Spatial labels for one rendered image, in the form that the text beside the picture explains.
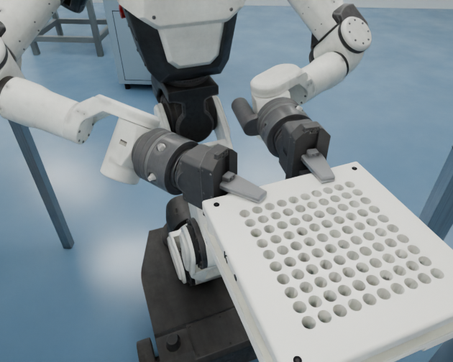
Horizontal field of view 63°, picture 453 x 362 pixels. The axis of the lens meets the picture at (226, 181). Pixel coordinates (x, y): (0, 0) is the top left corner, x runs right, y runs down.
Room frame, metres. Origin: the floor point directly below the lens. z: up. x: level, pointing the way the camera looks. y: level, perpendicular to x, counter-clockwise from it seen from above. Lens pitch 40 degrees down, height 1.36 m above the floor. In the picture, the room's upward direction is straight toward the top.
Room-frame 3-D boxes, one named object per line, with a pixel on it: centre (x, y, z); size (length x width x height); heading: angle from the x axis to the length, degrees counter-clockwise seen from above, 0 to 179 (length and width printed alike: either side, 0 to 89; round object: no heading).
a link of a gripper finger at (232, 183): (0.38, -0.02, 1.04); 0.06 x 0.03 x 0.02; 53
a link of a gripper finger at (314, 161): (0.42, -0.13, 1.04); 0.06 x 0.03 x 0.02; 13
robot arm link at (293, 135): (0.51, -0.12, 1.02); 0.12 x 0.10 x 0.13; 13
